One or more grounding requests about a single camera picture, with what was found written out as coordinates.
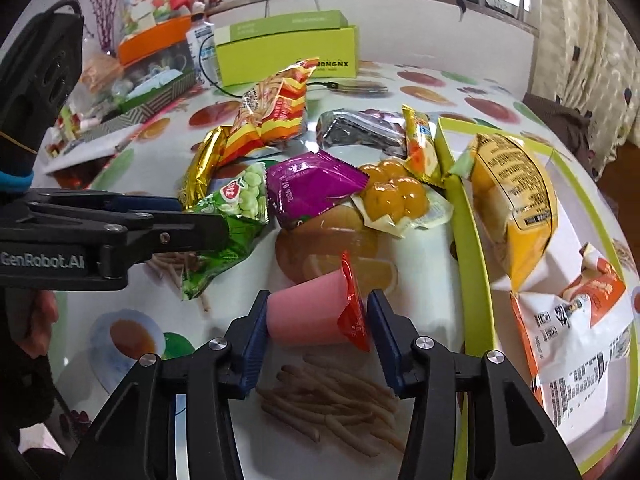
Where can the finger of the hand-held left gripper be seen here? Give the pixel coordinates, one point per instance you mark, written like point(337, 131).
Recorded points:
point(145, 203)
point(190, 232)

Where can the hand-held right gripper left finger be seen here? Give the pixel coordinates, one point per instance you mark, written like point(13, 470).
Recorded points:
point(255, 345)

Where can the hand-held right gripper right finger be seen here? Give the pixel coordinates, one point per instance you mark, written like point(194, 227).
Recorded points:
point(385, 345)

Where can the pink jelly cup red lid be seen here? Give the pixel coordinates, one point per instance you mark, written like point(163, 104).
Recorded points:
point(305, 315)

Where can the green pea snack packet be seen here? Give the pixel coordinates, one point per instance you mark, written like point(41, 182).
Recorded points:
point(240, 200)

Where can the gold foil snack packet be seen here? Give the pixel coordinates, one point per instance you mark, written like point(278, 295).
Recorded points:
point(202, 165)

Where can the shallow green cardboard tray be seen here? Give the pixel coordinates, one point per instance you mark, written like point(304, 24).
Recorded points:
point(470, 270)

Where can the red yellow striped snack bag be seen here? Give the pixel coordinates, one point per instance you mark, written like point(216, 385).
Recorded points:
point(275, 105)

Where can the person's left forearm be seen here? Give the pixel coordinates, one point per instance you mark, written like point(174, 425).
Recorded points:
point(25, 390)

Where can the clear bag of snacks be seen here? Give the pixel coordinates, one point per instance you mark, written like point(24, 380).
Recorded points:
point(100, 75)

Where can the person's left hand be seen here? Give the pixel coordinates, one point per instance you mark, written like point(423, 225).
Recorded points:
point(40, 322)

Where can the white paper sheet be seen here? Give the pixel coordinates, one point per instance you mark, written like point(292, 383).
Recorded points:
point(85, 155)

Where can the purple flower branches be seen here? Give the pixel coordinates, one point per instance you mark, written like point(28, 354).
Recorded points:
point(102, 10)

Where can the green striped patterned box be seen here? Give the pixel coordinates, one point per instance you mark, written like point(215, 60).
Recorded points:
point(145, 97)

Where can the purple snack packet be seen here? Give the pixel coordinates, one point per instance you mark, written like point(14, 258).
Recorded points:
point(310, 185)

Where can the clear packet of yellow balls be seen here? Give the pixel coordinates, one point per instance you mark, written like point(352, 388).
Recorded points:
point(395, 195)

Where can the white plastic bottle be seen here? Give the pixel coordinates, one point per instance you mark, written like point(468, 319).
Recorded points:
point(202, 45)

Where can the white and orange snack bag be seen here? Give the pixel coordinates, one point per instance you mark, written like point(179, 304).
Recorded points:
point(575, 330)

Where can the clear packet of dark dates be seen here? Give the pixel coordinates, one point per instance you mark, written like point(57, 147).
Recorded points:
point(360, 132)

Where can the yellow chips bag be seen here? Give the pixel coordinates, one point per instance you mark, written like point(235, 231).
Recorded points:
point(520, 200)

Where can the yellow cheese stick packet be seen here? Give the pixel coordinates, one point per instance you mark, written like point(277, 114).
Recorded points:
point(422, 150)

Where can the closed green cardboard box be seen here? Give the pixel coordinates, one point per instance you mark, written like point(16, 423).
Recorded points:
point(285, 55)

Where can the dark brown cloth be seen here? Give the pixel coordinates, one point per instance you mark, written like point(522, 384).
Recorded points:
point(565, 125)

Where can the patterned beige curtain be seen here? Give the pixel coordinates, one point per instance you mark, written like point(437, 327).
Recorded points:
point(590, 50)

